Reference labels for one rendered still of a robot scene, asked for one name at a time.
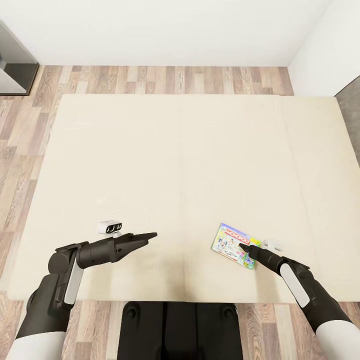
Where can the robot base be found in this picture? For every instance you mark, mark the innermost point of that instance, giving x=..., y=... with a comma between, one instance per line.
x=179, y=330

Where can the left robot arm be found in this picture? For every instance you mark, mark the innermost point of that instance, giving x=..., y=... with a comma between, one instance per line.
x=43, y=331

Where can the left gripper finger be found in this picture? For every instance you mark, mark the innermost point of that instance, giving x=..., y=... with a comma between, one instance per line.
x=139, y=237
x=122, y=249

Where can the board game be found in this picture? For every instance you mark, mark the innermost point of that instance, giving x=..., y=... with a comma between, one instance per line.
x=227, y=242

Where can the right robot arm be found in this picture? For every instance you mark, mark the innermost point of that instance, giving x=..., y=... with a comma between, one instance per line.
x=335, y=331

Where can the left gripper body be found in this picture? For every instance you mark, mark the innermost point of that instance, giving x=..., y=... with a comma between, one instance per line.
x=103, y=252

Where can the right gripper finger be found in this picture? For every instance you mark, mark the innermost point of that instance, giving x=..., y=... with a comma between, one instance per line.
x=245, y=247

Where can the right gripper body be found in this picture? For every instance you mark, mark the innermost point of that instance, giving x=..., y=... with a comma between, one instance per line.
x=261, y=255

